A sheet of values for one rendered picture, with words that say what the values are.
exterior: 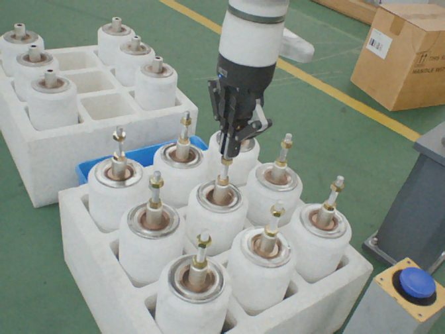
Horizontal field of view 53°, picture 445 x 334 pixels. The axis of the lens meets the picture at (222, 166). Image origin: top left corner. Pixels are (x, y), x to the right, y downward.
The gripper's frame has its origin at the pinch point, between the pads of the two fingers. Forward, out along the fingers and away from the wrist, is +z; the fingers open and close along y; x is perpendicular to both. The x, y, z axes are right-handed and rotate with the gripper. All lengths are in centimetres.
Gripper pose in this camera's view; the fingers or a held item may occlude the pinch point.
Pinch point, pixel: (230, 144)
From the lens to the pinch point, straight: 64.5
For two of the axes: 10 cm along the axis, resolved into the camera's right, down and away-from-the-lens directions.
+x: 8.4, -2.2, 5.0
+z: -1.5, 7.8, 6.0
